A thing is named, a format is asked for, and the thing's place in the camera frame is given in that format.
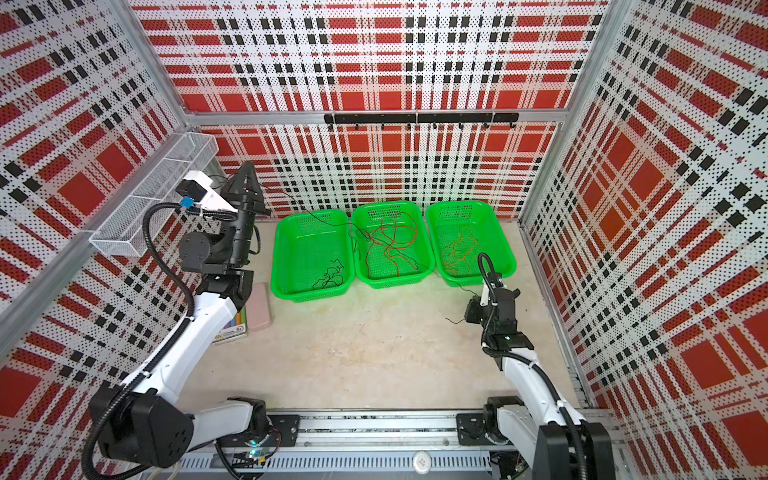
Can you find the middle green plastic basket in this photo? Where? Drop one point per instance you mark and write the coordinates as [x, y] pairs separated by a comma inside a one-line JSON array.
[[393, 247]]

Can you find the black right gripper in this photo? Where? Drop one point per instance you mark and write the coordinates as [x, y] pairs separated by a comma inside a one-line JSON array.
[[471, 315]]

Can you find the black hook rail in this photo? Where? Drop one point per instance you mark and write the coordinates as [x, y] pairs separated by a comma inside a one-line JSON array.
[[482, 118]]

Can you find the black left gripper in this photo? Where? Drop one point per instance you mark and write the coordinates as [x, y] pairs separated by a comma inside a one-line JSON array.
[[245, 200]]

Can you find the pink eraser block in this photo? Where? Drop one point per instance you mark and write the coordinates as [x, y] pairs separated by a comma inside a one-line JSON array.
[[257, 308]]

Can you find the white wire mesh shelf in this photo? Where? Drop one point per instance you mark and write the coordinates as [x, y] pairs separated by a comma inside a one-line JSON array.
[[120, 233]]

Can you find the left green plastic basket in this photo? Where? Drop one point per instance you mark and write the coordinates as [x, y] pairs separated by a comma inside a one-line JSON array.
[[312, 257]]

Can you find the right green plastic basket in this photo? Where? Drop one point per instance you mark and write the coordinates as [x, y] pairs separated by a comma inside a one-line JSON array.
[[461, 230]]

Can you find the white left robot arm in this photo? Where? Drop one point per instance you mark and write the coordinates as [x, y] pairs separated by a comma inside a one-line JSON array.
[[138, 421]]

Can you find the coloured marker pack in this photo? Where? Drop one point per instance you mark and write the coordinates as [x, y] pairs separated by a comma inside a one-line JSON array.
[[235, 329]]

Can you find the metal base rail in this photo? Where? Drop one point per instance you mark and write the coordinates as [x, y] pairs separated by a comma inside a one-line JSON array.
[[345, 443]]

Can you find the green plastic basket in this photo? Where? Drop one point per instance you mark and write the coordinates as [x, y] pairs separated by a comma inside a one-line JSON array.
[[312, 257], [393, 247], [461, 230]]

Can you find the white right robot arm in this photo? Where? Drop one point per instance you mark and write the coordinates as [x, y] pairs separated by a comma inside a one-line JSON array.
[[551, 436]]

